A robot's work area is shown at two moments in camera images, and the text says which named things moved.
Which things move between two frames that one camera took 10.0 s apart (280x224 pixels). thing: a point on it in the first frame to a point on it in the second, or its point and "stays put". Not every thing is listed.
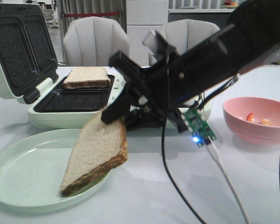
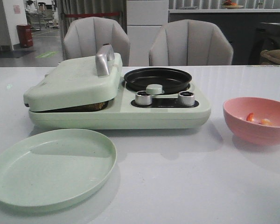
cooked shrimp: x=250 y=117 stays put
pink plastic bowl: x=256 y=121 stays put
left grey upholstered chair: x=92 y=41 stays put
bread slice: x=100 y=147 to x=95 y=107
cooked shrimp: x=266 y=122 stays put
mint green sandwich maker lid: x=23 y=52 to x=76 y=81
